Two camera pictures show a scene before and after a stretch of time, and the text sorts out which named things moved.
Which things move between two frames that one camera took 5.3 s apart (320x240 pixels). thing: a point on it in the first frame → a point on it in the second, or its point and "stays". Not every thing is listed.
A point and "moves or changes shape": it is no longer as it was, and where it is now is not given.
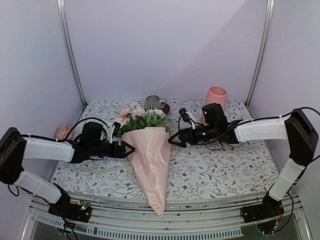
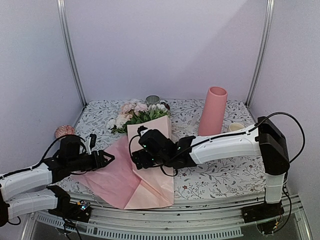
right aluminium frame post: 261,51 stays
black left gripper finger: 120,150 → 100,160
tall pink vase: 215,95 stays
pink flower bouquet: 146,130 moves or changes shape
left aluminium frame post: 61,5 stays
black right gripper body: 211,129 → 147,163
